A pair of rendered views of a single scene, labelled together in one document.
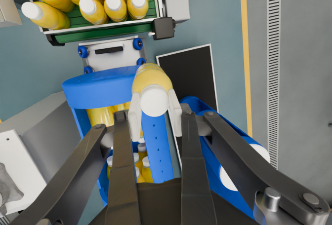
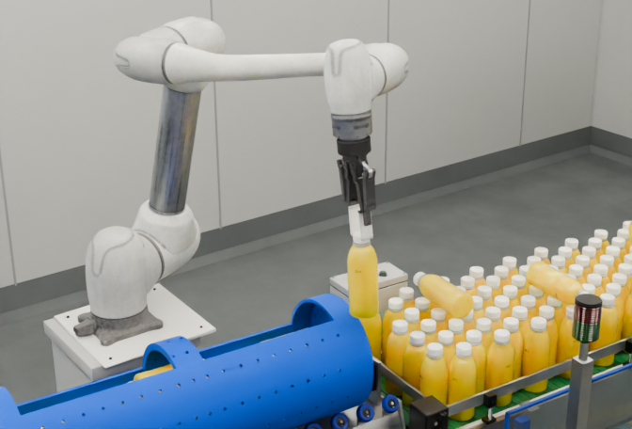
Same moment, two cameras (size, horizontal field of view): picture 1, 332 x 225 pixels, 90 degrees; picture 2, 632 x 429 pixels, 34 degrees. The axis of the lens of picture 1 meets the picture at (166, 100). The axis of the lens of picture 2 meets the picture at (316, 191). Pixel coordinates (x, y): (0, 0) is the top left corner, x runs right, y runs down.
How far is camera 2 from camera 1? 237 cm
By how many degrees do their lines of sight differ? 86
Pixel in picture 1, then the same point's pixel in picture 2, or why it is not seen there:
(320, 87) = not seen: outside the picture
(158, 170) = (244, 357)
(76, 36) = not seen: hidden behind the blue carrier
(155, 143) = (282, 349)
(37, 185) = (125, 353)
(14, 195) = (112, 334)
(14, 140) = (199, 330)
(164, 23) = (434, 403)
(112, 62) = not seen: hidden behind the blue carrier
